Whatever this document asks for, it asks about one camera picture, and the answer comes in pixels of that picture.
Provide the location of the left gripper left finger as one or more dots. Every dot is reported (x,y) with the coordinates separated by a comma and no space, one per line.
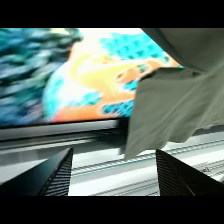
(50,176)

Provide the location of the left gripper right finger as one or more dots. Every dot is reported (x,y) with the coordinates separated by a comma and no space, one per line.
(176,176)

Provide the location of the grey-green shirt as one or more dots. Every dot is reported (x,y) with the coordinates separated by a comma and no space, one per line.
(173,100)

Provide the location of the silver frame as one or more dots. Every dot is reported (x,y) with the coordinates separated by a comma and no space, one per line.
(113,166)

